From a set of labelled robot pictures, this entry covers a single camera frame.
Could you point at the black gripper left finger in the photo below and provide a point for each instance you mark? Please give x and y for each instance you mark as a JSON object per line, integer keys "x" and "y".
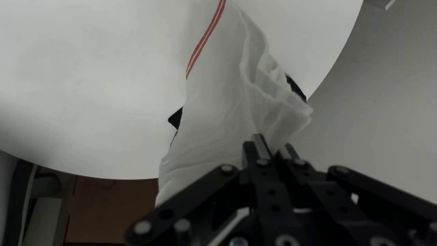
{"x": 227, "y": 207}

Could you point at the white towel with red stripes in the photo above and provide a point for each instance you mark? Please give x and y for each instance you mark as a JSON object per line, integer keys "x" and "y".
{"x": 224, "y": 42}

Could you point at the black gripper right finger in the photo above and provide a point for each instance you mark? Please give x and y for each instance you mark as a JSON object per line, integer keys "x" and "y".
{"x": 355, "y": 210}

